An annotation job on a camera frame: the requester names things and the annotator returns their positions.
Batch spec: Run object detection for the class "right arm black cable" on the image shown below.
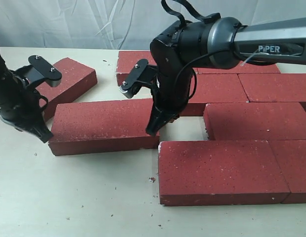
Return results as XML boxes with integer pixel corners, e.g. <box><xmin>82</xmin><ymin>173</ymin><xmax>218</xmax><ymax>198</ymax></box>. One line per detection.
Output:
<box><xmin>160</xmin><ymin>0</ymin><xmax>245</xmax><ymax>99</ymax></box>

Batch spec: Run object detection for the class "blue-grey backdrop cloth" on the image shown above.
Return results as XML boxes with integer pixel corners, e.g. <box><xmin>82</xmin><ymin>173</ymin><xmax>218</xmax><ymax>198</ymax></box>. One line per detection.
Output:
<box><xmin>0</xmin><ymin>0</ymin><xmax>306</xmax><ymax>50</ymax></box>

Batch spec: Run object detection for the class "right second-row red brick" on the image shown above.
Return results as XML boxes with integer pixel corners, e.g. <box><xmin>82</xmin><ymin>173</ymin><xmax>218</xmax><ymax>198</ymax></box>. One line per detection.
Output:
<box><xmin>238</xmin><ymin>74</ymin><xmax>306</xmax><ymax>112</ymax></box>

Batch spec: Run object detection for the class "large red brick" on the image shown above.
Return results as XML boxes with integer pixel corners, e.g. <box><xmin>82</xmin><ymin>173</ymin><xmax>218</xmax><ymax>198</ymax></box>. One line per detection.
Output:
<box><xmin>158</xmin><ymin>140</ymin><xmax>290</xmax><ymax>206</ymax></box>
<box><xmin>48</xmin><ymin>99</ymin><xmax>159</xmax><ymax>156</ymax></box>

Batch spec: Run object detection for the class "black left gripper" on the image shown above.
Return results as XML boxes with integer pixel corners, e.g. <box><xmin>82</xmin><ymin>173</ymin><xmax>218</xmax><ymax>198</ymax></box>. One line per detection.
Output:
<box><xmin>0</xmin><ymin>81</ymin><xmax>53</xmax><ymax>143</ymax></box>

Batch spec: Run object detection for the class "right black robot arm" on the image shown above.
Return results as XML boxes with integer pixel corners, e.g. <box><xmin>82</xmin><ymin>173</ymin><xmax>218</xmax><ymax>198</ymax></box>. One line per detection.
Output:
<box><xmin>146</xmin><ymin>17</ymin><xmax>306</xmax><ymax>136</ymax></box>

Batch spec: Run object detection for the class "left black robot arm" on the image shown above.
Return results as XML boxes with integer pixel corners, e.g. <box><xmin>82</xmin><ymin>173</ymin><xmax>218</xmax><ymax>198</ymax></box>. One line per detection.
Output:
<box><xmin>0</xmin><ymin>54</ymin><xmax>62</xmax><ymax>143</ymax></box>

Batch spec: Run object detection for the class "right third-row red brick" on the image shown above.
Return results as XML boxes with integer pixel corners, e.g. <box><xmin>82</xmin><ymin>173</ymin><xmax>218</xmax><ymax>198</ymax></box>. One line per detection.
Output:
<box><xmin>203</xmin><ymin>102</ymin><xmax>306</xmax><ymax>141</ymax></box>

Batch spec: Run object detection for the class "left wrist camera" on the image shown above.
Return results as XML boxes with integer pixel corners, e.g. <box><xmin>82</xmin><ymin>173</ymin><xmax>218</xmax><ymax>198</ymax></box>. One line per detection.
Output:
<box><xmin>15</xmin><ymin>55</ymin><xmax>62</xmax><ymax>90</ymax></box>

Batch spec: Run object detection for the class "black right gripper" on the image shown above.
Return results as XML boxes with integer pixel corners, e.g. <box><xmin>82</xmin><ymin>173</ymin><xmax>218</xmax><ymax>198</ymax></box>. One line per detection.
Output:
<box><xmin>145</xmin><ymin>81</ymin><xmax>190</xmax><ymax>136</ymax></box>

